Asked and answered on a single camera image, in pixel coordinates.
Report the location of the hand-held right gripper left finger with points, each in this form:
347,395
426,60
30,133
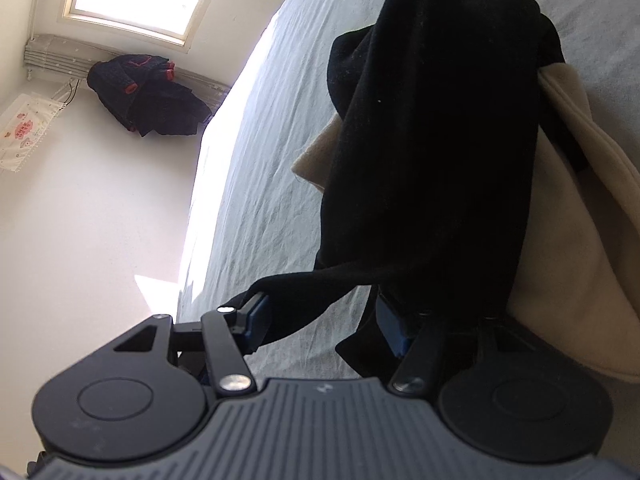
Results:
257,321

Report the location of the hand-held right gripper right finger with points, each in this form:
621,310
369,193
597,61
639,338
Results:
392,331

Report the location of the cream and black sweatshirt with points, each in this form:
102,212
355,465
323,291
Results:
430,135

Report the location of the dark hanging jacket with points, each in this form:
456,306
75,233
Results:
150,95

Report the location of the air conditioner pipes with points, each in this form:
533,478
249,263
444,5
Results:
72,91

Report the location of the air conditioner with cloth cover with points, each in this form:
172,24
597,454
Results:
25,130

